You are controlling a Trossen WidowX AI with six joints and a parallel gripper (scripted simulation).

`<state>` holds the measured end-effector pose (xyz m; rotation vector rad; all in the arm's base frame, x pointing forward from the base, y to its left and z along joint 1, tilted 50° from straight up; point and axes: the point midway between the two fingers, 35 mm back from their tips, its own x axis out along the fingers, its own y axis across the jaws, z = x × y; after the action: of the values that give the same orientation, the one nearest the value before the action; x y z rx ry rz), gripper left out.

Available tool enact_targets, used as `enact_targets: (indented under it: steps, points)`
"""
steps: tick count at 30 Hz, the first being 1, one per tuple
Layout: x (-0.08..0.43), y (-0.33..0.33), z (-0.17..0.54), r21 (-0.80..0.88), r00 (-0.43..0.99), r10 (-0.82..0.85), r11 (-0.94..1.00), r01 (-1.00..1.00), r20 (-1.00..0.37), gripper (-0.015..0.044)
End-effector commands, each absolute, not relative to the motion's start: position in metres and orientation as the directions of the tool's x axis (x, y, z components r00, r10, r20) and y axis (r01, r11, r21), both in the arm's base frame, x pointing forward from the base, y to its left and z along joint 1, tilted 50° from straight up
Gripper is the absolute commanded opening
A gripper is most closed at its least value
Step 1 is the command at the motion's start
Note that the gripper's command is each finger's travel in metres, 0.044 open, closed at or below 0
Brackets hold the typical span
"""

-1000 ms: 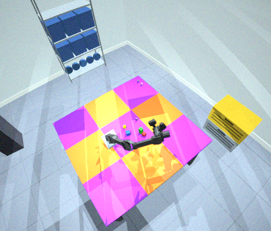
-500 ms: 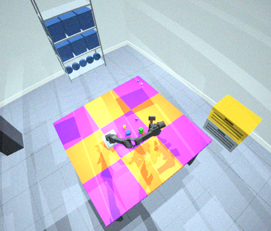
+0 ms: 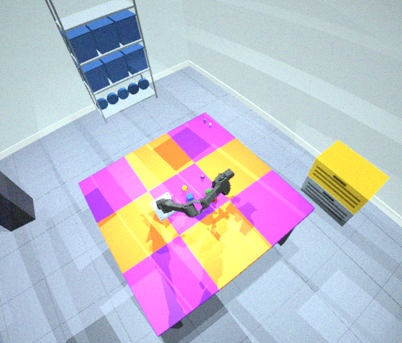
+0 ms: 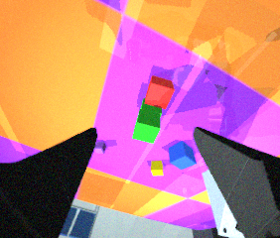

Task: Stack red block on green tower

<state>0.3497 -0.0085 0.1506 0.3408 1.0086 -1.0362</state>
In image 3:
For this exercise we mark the blue cube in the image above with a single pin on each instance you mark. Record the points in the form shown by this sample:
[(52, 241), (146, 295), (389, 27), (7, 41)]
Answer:
[(189, 197)]

